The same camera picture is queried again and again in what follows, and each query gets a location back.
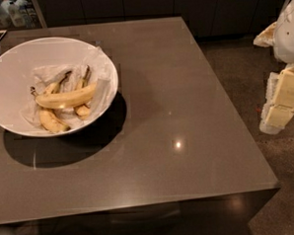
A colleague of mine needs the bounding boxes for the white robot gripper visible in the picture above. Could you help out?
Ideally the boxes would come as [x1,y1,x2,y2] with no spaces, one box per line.
[253,0,294,134]

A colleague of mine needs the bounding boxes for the large yellow banana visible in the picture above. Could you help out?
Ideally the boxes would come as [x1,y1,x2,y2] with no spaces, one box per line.
[31,83,97,110]

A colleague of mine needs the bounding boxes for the right yellow banana in bowl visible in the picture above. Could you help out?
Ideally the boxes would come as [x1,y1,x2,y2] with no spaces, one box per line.
[73,66,91,119]

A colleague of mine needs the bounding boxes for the yellow banana in bowl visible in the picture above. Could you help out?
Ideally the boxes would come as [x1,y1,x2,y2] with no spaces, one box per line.
[73,66,91,119]
[38,71,71,133]

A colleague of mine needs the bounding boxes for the left yellow banana in bowl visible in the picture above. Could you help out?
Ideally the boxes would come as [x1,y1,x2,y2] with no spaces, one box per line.
[38,71,71,133]

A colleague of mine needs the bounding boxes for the white bowl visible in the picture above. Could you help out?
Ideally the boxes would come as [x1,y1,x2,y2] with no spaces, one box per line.
[0,37,96,138]

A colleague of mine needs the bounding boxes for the bottles on background shelf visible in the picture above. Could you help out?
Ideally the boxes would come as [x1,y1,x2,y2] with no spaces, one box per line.
[0,0,41,31]

